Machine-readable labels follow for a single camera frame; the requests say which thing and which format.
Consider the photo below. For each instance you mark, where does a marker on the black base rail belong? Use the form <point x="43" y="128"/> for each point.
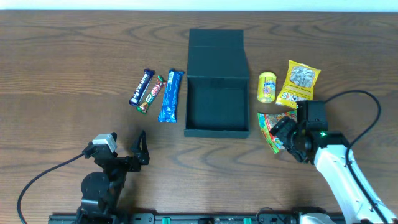
<point x="148" y="218"/>

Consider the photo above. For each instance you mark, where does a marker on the yellow snack bag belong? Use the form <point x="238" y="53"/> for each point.
<point x="299" y="84"/>

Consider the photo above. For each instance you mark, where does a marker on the blue Oreo cookie pack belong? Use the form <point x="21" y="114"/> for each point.
<point x="170" y="99"/>

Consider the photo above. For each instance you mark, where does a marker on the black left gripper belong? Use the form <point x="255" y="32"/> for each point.
<point x="125" y="162"/>

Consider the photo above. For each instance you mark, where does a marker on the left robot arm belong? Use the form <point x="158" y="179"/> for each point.
<point x="101" y="190"/>

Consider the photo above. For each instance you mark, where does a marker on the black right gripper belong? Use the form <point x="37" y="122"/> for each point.
<point x="288" y="132"/>

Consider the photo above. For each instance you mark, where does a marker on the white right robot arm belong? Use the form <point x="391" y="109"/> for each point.
<point x="356" y="198"/>

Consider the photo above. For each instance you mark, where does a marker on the dark blue chocolate bar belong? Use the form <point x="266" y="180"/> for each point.
<point x="142" y="87"/>

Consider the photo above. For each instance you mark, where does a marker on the green red chocolate bar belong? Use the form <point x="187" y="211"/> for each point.
<point x="143" y="107"/>

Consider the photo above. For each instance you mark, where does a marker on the black open gift box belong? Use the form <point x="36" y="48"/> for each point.
<point x="217" y="85"/>

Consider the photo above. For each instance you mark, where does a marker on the yellow mentos gum can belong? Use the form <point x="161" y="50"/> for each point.
<point x="266" y="87"/>

